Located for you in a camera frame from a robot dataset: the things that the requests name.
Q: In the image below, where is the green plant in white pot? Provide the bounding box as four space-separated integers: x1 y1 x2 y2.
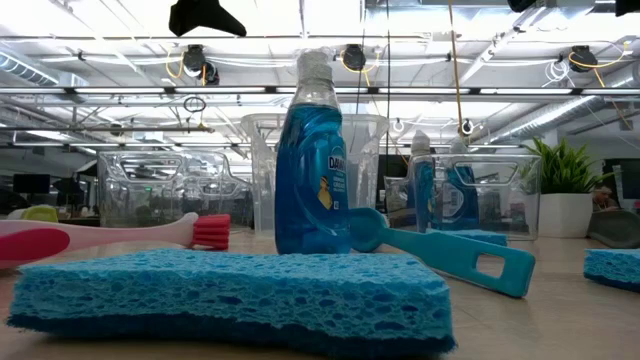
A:
519 137 609 239

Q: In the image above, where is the black ceiling cable reel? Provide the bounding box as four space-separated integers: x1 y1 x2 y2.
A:
341 43 369 73
568 44 600 74
180 43 221 86

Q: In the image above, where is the blue sponge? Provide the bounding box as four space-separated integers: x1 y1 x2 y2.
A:
427 228 509 247
7 248 457 357
583 248 640 294

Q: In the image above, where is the yellow-green dish brush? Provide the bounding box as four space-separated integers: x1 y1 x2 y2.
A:
5 204 60 225

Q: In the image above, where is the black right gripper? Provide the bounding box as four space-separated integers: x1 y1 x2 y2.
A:
614 0 640 18

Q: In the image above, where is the blue dish soap bottle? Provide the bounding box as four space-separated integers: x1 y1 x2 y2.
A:
439 135 480 232
273 47 351 256
407 129 435 234

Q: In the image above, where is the yellow hanging cord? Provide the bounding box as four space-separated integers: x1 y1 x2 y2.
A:
446 0 474 151

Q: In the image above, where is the tall clear plastic bin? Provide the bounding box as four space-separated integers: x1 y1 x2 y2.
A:
240 113 390 236

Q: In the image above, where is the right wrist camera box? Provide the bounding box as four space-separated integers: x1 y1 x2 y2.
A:
507 0 540 14

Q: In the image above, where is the person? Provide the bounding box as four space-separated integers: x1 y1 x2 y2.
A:
592 185 619 212

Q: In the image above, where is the blue dish brush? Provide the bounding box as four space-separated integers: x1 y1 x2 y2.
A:
348 207 536 300

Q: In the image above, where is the dark monitor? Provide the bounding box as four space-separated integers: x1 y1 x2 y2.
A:
12 173 51 195
602 158 640 201

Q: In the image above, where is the red and pink dish brush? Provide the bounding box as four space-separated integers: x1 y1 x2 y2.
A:
0 212 232 271

